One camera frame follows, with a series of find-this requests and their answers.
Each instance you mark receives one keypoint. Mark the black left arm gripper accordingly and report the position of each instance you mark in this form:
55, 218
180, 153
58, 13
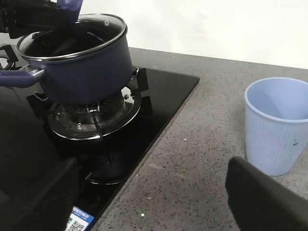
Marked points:
22, 17

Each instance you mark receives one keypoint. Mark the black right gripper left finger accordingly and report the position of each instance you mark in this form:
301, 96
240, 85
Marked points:
46, 204

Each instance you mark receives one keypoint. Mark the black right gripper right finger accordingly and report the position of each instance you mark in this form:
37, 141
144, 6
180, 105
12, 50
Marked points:
258, 203

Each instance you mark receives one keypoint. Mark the light blue ribbed plastic cup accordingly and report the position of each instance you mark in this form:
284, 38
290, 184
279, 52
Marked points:
276, 123

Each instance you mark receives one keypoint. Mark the dark blue cooking pot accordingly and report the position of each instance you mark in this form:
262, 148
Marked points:
83, 80

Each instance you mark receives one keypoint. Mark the black metal pot support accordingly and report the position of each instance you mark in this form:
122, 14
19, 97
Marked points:
59, 124

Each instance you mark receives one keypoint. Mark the blue energy label sticker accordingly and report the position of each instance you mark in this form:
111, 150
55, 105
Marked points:
78, 220

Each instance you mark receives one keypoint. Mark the black glass gas stove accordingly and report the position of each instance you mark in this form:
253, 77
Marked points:
29, 149

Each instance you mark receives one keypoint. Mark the black round gas burner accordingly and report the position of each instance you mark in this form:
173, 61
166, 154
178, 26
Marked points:
100, 110

